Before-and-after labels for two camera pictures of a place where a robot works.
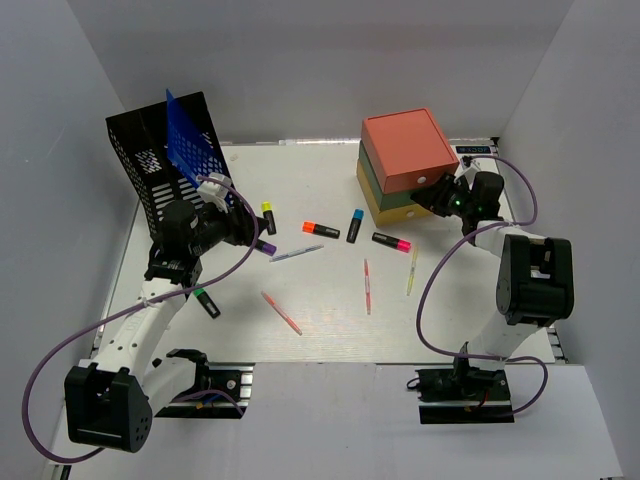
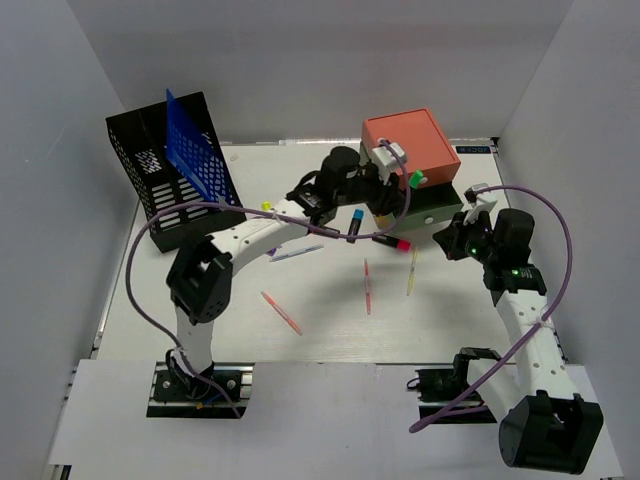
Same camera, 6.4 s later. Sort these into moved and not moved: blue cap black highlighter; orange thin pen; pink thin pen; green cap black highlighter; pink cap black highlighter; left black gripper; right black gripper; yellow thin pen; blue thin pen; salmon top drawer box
Moved: green cap black highlighter; left black gripper; right black gripper
Not moved: orange thin pen; pink cap black highlighter; salmon top drawer box; blue thin pen; blue cap black highlighter; pink thin pen; yellow thin pen
